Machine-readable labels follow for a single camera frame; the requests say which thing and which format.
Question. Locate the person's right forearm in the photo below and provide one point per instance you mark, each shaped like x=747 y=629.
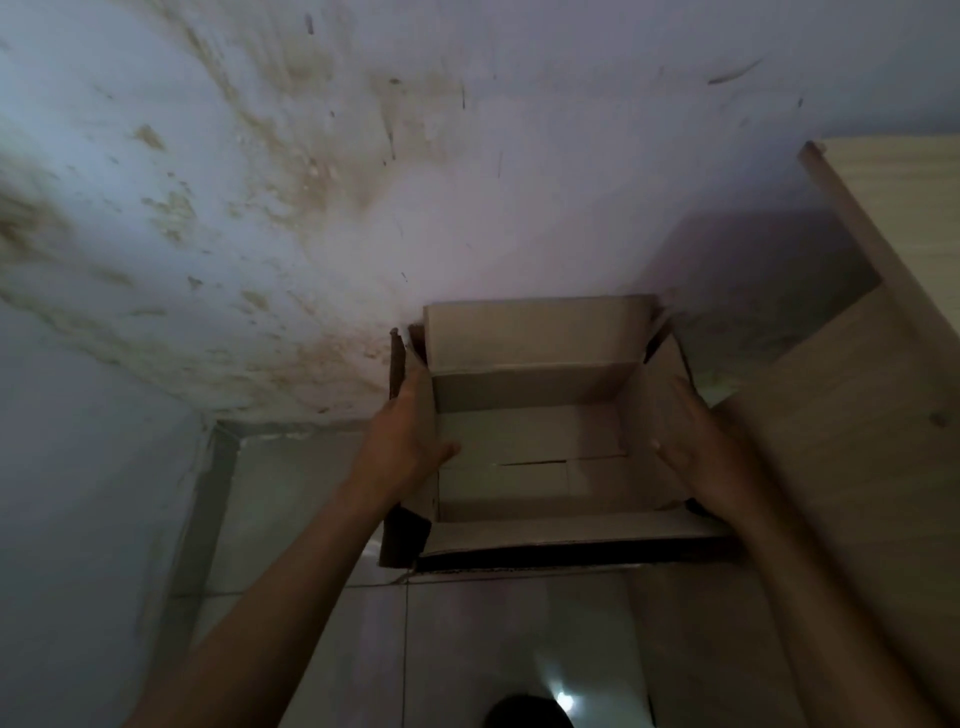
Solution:
x=832 y=622

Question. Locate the person's left forearm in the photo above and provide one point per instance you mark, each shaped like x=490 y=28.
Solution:
x=255 y=622

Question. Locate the person's left hand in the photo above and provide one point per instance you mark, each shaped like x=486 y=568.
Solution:
x=396 y=448

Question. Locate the person's right thumb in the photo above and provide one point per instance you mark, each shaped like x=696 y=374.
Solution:
x=666 y=451

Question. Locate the person's left thumb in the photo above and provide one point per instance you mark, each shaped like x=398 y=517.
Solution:
x=444 y=454

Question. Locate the light wooden cabinet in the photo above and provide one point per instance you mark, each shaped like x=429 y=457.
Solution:
x=862 y=420

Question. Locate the brown cardboard box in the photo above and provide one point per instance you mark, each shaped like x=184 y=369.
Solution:
x=540 y=442

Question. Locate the person's right hand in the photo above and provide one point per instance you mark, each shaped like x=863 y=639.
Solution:
x=705 y=457

